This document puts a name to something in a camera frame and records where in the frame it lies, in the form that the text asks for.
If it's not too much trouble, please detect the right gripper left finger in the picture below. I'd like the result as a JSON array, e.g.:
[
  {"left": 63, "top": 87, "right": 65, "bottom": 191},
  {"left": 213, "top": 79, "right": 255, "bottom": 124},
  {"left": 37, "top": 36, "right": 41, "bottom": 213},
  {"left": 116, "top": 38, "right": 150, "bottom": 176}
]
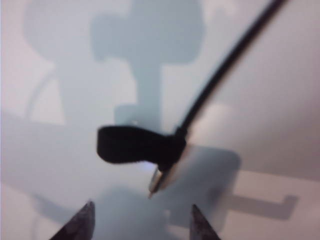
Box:
[{"left": 48, "top": 200, "right": 96, "bottom": 240}]

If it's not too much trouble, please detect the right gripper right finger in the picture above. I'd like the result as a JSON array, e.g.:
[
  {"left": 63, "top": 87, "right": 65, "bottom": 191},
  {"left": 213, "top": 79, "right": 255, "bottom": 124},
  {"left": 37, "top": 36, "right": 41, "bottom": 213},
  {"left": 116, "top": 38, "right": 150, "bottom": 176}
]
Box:
[{"left": 188, "top": 203, "right": 221, "bottom": 240}]

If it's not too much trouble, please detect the black phone charger cable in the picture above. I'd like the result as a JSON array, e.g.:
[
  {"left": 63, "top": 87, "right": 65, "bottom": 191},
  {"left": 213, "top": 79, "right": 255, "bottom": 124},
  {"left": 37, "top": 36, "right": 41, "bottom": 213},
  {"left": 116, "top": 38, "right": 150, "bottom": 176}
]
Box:
[{"left": 146, "top": 0, "right": 297, "bottom": 200}]

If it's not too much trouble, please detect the black velcro cable strap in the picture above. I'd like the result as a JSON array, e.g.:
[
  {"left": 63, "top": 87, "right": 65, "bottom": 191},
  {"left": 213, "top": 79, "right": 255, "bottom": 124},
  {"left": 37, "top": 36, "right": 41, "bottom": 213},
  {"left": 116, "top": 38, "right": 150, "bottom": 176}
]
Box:
[{"left": 96, "top": 124, "right": 188, "bottom": 171}]

